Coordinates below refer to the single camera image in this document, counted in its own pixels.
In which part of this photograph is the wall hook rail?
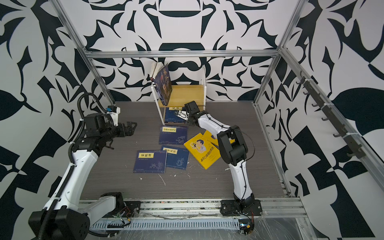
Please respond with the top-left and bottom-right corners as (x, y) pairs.
(297, 71), (367, 159)

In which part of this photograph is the wooden white bookshelf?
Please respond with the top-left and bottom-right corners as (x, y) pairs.
(151, 65), (207, 125)

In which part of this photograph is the yellow book under blue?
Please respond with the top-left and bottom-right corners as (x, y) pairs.
(184, 133), (221, 170)

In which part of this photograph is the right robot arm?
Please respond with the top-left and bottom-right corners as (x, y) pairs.
(178, 101), (255, 211)

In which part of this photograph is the black book leaning upright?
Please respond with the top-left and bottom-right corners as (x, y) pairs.
(149, 62), (164, 79)

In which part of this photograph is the purple book with old man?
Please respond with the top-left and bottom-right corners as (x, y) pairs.
(151, 65), (173, 106)

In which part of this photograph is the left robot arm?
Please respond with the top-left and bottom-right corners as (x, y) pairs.
(28, 113), (137, 240)

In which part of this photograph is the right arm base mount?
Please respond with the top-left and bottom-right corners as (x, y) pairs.
(220, 199), (263, 217)

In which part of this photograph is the black corrugated cable hose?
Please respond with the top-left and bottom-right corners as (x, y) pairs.
(37, 92), (133, 240)

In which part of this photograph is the yellow book with figure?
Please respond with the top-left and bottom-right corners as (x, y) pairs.
(203, 131), (219, 147)

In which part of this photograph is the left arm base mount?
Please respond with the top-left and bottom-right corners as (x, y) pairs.
(103, 201), (142, 219)

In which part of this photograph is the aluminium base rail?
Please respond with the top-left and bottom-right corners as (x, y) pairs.
(50, 196), (310, 223)

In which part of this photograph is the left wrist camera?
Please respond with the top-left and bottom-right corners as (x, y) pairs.
(107, 106), (121, 127)

